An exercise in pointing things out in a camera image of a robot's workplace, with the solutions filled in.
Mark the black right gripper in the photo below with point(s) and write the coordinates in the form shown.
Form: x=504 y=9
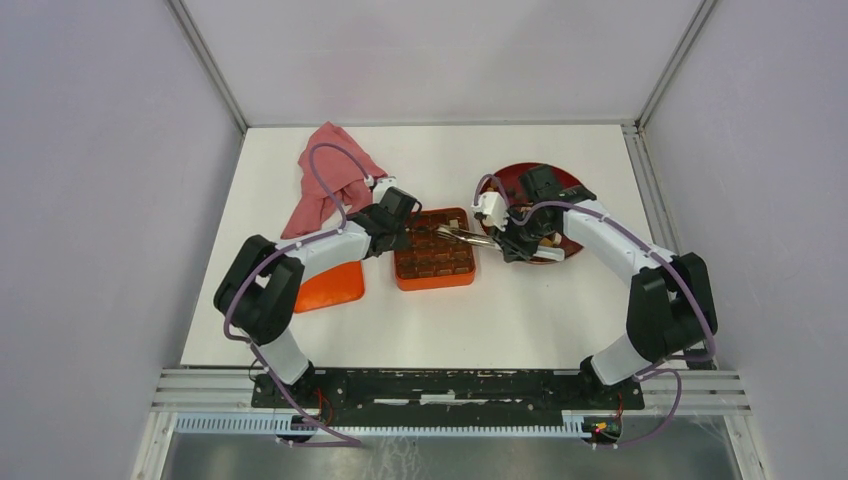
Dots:
x=514 y=250

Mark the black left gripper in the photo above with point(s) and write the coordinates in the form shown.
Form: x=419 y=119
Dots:
x=402 y=240

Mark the silver white-handled tongs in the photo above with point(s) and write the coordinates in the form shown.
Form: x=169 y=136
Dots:
x=484 y=241

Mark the orange chocolate box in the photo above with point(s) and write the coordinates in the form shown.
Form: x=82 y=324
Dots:
x=433 y=262

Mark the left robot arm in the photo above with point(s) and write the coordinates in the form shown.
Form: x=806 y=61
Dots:
x=258 y=293

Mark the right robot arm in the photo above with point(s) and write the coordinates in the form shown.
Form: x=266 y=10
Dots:
x=670 y=304

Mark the red round plate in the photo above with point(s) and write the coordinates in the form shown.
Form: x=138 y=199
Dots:
x=527 y=184

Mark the pink cloth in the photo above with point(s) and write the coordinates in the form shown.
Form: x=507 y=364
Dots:
x=335 y=169

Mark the orange box lid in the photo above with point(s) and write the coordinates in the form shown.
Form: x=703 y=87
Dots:
x=339 y=285

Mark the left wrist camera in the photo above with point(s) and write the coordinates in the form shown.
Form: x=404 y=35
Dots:
x=378 y=187

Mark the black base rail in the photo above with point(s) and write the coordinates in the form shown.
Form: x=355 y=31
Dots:
x=357 y=397

